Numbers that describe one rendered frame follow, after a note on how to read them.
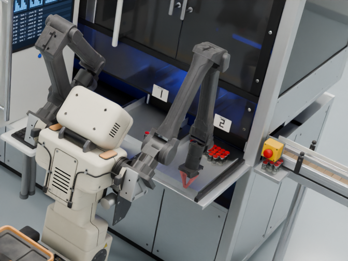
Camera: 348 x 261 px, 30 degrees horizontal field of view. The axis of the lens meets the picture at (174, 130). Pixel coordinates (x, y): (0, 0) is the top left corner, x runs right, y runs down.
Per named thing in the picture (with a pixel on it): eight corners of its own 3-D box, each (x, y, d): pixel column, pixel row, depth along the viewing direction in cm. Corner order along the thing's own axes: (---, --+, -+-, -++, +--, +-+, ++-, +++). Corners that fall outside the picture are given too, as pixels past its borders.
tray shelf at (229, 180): (135, 101, 323) (135, 98, 322) (257, 162, 295) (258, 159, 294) (70, 136, 287) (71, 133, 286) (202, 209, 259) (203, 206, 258)
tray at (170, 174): (188, 140, 298) (189, 133, 296) (236, 164, 288) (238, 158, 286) (144, 170, 272) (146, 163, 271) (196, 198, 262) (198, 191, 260)
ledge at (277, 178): (266, 159, 299) (267, 156, 298) (291, 171, 294) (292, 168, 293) (252, 171, 289) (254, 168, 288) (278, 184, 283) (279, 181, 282)
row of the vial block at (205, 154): (189, 147, 293) (191, 139, 290) (223, 164, 285) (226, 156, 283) (187, 149, 291) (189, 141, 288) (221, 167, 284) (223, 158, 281)
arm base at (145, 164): (118, 164, 216) (147, 180, 211) (132, 145, 218) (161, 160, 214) (126, 174, 224) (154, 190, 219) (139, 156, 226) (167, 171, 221)
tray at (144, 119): (143, 102, 320) (144, 96, 319) (187, 124, 310) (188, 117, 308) (99, 126, 295) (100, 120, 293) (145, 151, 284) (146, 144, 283)
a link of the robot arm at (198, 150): (189, 140, 253) (201, 145, 251) (197, 135, 259) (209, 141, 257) (184, 155, 256) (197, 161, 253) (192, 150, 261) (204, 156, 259)
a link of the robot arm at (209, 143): (191, 124, 252) (209, 133, 249) (204, 117, 262) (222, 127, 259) (182, 150, 257) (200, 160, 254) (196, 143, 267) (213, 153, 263)
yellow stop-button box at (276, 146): (267, 149, 288) (271, 135, 284) (281, 156, 285) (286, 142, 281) (259, 155, 282) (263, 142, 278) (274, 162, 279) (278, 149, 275)
